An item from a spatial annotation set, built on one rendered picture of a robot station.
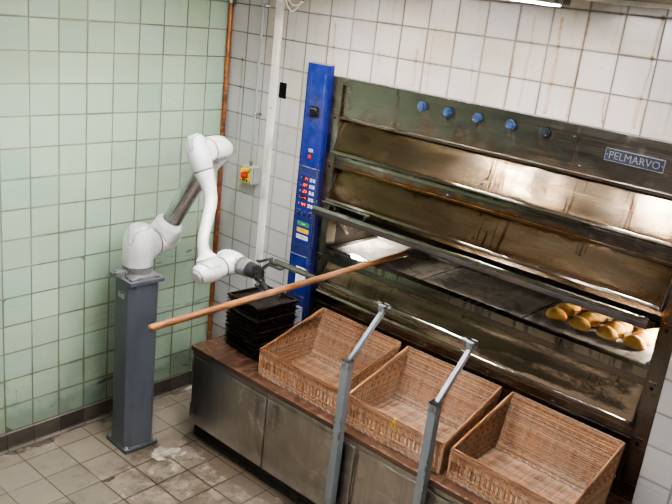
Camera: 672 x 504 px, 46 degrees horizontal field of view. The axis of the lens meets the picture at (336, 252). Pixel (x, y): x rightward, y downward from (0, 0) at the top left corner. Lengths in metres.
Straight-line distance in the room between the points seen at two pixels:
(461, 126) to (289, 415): 1.64
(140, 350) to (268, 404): 0.75
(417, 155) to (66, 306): 2.04
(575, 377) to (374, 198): 1.32
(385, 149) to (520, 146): 0.74
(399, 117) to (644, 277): 1.39
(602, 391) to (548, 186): 0.91
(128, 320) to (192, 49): 1.54
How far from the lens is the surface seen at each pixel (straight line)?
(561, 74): 3.46
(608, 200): 3.41
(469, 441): 3.58
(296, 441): 4.02
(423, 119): 3.83
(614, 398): 3.59
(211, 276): 3.78
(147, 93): 4.43
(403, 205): 3.93
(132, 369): 4.34
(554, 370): 3.67
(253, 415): 4.17
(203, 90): 4.66
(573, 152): 3.46
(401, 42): 3.89
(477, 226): 3.71
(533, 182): 3.55
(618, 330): 3.77
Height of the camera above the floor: 2.49
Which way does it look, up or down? 18 degrees down
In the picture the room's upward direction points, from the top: 7 degrees clockwise
